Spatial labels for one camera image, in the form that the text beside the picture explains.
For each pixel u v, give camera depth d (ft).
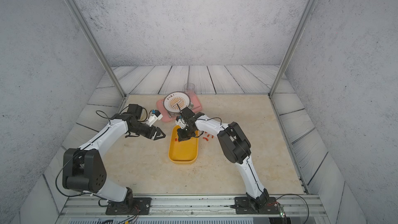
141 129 2.41
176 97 3.86
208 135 3.22
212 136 3.20
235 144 1.82
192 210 2.38
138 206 2.38
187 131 2.72
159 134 2.78
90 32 2.86
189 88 3.95
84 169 1.43
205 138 3.16
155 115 2.59
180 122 2.92
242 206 2.38
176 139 3.14
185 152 2.91
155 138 2.49
